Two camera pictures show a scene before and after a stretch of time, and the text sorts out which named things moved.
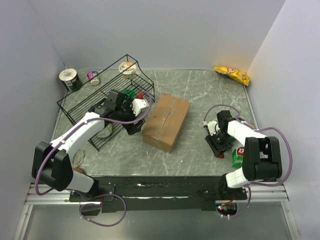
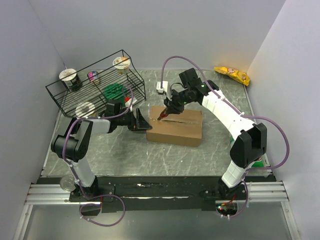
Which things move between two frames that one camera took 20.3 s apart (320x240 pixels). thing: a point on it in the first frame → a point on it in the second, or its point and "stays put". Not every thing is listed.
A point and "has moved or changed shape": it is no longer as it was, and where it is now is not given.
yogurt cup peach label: [128, 69] → [122, 64]
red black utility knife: [221, 155] → [163, 114]
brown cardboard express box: [165, 122] has moved or changed shape
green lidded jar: [132, 94] → [115, 92]
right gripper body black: [220, 141] → [178, 100]
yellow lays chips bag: [234, 74] stays put
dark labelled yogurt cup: [70, 78] stays put
